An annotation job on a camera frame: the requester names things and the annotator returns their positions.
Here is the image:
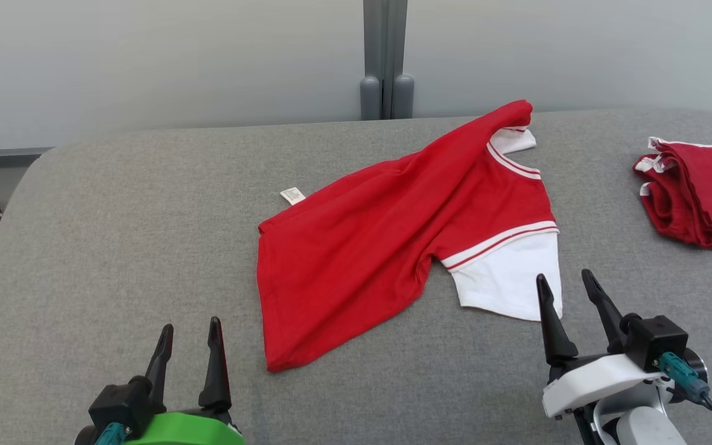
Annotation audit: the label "left camera cable teal plug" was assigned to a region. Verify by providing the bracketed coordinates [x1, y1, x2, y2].
[93, 422, 131, 445]

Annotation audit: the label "right camera cable teal plug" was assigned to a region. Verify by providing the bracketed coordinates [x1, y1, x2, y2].
[659, 352, 712, 445]

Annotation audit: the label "grey wall baseboard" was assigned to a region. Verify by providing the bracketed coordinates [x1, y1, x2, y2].
[0, 147, 54, 160]

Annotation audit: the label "camera cable teal plug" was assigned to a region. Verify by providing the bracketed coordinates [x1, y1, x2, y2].
[93, 422, 131, 445]
[659, 352, 712, 445]

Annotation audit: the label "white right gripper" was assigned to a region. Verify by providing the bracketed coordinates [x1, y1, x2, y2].
[535, 269, 663, 420]

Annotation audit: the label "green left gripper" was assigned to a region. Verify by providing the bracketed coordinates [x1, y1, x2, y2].
[124, 316, 245, 445]

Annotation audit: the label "grey partition post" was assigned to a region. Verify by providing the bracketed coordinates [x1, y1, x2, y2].
[360, 0, 415, 121]

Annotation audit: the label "red white sports shorts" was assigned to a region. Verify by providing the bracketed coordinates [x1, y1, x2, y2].
[633, 136, 712, 256]

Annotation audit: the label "red white jersey shirt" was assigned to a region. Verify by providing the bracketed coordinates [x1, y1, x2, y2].
[256, 99, 564, 373]

